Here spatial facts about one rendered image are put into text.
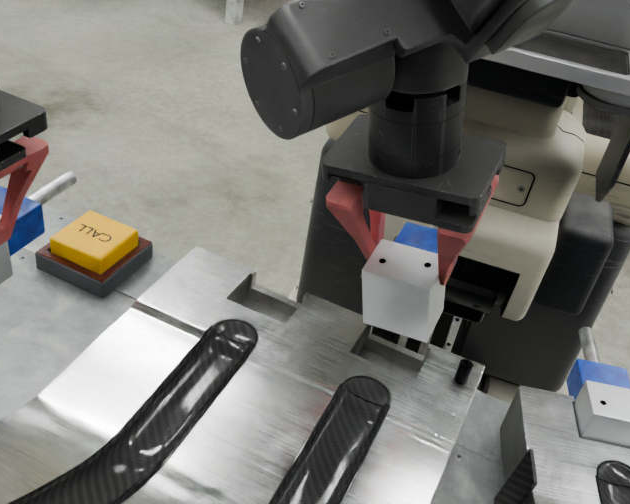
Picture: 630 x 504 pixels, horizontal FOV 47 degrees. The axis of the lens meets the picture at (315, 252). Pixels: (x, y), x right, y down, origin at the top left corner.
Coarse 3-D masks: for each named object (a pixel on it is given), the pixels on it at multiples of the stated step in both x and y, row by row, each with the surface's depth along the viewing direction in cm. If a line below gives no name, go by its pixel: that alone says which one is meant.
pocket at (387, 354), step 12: (360, 336) 57; (372, 336) 59; (360, 348) 59; (372, 348) 59; (384, 348) 59; (396, 348) 58; (372, 360) 59; (384, 360) 59; (396, 360) 59; (408, 360) 58; (420, 360) 58; (396, 372) 58; (408, 372) 58
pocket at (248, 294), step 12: (252, 276) 61; (240, 288) 60; (252, 288) 62; (264, 288) 62; (240, 300) 61; (252, 300) 62; (264, 300) 62; (276, 300) 61; (288, 300) 61; (264, 312) 61; (276, 312) 61; (288, 312) 61
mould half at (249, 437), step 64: (192, 256) 62; (128, 320) 55; (192, 320) 55; (256, 320) 56; (320, 320) 57; (64, 384) 49; (128, 384) 50; (256, 384) 52; (320, 384) 52; (384, 384) 53; (448, 384) 54; (0, 448) 43; (64, 448) 45; (192, 448) 47; (256, 448) 47; (384, 448) 49; (448, 448) 49
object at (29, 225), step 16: (64, 176) 59; (0, 192) 55; (32, 192) 57; (48, 192) 57; (0, 208) 53; (32, 208) 54; (16, 224) 53; (32, 224) 54; (16, 240) 53; (32, 240) 55; (0, 256) 52; (0, 272) 52
